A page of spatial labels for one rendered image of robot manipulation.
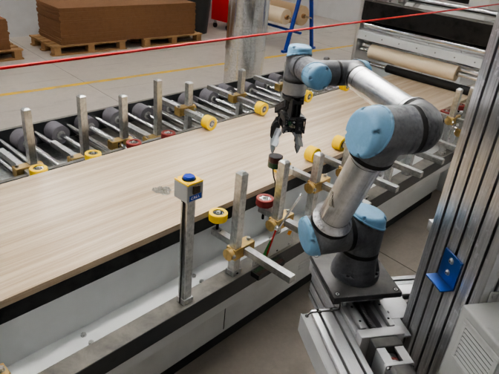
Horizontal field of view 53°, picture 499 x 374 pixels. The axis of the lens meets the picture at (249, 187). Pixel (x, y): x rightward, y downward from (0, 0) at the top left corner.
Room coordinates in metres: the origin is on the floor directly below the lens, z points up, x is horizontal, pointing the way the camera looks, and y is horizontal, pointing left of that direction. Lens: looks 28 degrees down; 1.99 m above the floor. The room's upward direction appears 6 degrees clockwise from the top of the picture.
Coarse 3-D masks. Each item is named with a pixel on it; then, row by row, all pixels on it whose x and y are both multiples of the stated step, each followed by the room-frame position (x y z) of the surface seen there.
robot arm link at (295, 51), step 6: (288, 48) 1.54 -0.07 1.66; (294, 48) 1.52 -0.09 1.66; (300, 48) 1.51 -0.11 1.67; (306, 48) 1.52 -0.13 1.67; (288, 54) 1.53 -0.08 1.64; (294, 54) 1.51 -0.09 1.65; (300, 54) 1.51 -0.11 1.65; (306, 54) 1.51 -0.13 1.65; (312, 54) 1.54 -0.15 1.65; (288, 60) 1.52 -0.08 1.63; (294, 60) 1.50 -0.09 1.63; (288, 66) 1.52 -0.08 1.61; (288, 72) 1.52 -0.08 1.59; (288, 78) 1.52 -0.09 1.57; (294, 78) 1.51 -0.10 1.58; (300, 84) 1.51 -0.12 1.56
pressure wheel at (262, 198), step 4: (260, 196) 1.96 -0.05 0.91; (264, 196) 1.96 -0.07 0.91; (268, 196) 1.97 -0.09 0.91; (272, 196) 1.97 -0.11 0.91; (256, 200) 1.94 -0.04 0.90; (260, 200) 1.92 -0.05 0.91; (264, 200) 1.93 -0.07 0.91; (268, 200) 1.93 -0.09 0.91; (272, 200) 1.93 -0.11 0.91; (256, 204) 1.94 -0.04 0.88; (260, 204) 1.92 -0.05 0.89; (264, 204) 1.92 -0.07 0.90; (268, 204) 1.92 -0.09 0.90; (272, 204) 1.93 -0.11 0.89; (264, 208) 1.92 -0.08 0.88; (268, 208) 1.92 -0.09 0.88
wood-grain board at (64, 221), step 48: (336, 96) 3.59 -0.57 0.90; (432, 96) 3.84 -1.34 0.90; (144, 144) 2.41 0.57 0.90; (192, 144) 2.47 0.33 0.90; (240, 144) 2.54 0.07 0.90; (288, 144) 2.60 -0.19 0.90; (0, 192) 1.78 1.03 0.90; (48, 192) 1.82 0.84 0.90; (96, 192) 1.86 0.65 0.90; (144, 192) 1.90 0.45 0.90; (0, 240) 1.45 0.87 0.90; (48, 240) 1.48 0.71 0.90; (96, 240) 1.51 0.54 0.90; (144, 240) 1.56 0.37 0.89; (0, 288) 1.21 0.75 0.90
